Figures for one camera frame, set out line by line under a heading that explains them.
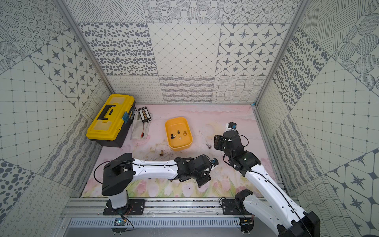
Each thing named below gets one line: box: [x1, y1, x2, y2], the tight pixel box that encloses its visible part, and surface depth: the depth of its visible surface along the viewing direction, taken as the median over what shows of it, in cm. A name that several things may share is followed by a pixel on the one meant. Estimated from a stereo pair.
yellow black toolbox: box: [85, 94, 136, 148], surface depth 92 cm
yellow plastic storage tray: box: [164, 117, 193, 152], surface depth 103 cm
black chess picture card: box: [137, 106, 152, 123], surface depth 113 cm
